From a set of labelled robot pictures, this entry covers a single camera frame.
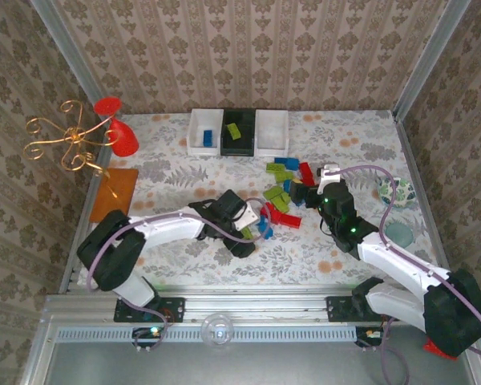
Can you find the aluminium side rail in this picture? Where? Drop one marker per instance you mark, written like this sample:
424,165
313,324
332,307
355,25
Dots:
86,210
412,160

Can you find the orange wooden board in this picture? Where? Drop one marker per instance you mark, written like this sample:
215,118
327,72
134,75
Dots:
124,180

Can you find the floral patterned tablecloth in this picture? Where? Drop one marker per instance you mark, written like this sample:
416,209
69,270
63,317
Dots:
264,260

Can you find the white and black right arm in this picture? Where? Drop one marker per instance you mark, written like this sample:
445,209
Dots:
393,256

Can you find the black controller board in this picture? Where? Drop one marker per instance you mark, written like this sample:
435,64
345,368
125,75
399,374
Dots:
148,335
369,335

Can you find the aluminium frame post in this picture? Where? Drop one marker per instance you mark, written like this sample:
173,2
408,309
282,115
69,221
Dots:
433,50
66,50

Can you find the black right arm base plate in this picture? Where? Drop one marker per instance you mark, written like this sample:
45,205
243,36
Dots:
338,309

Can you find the clear plastic dome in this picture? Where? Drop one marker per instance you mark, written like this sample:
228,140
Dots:
217,331

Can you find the red plastic goblet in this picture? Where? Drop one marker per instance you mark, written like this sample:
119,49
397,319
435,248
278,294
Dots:
122,138

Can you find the white plastic bin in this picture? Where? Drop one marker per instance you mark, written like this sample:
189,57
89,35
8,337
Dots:
196,132
272,134

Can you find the aluminium table edge rail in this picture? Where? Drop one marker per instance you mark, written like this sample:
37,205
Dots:
256,305

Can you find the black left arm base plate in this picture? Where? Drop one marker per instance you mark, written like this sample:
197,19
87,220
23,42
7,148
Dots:
176,309

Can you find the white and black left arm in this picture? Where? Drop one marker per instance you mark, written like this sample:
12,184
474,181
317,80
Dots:
172,230

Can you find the teal round plate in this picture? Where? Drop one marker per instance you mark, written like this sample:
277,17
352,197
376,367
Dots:
401,234

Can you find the black plastic bin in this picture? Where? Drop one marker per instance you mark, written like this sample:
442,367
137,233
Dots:
244,140

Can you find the red snack bag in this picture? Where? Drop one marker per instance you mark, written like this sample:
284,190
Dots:
435,349

